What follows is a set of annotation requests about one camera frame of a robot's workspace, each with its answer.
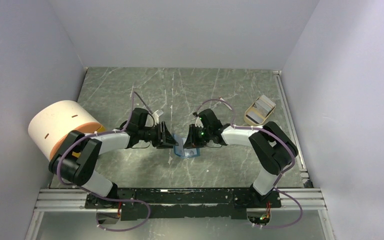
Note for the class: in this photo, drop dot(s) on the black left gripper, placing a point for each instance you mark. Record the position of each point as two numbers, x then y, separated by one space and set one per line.
164 137

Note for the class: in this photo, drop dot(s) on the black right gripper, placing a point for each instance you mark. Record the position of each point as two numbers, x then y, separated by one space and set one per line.
192 141

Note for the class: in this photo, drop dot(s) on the blue card holder wallet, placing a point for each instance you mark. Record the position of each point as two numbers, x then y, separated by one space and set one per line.
184 153

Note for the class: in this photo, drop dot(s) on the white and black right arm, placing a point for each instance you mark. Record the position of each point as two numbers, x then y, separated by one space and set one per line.
273 148

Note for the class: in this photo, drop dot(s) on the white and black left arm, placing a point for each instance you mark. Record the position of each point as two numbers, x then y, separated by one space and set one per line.
76 158

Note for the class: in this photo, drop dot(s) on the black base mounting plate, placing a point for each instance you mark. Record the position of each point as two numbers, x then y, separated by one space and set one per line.
171 203

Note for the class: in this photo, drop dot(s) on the white and orange cylinder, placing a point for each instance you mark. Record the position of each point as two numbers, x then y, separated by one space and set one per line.
50 126

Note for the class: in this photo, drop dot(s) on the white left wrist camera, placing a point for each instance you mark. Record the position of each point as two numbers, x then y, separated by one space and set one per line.
158 113

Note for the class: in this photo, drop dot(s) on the aluminium rail frame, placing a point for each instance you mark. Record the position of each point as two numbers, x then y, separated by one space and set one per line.
64 200

